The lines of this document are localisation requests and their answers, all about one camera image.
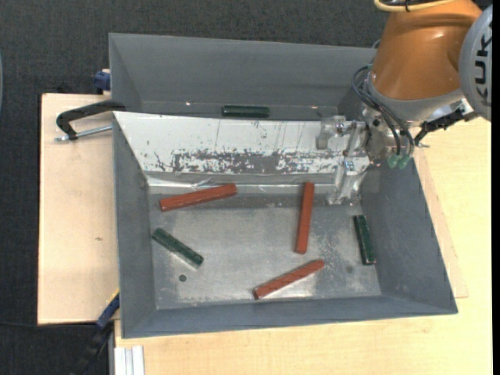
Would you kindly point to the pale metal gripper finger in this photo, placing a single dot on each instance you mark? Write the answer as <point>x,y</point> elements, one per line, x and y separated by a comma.
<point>345,186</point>
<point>332,133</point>

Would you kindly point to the red-brown flat block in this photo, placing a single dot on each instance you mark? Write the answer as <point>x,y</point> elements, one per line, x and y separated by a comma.
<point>197,197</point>
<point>305,217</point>
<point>289,279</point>

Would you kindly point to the dark green flat block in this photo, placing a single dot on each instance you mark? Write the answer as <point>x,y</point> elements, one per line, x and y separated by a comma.
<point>364,240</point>
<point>246,111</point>
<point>177,248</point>

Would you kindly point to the grey metal bin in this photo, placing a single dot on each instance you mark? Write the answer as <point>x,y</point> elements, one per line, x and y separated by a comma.
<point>250,240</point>

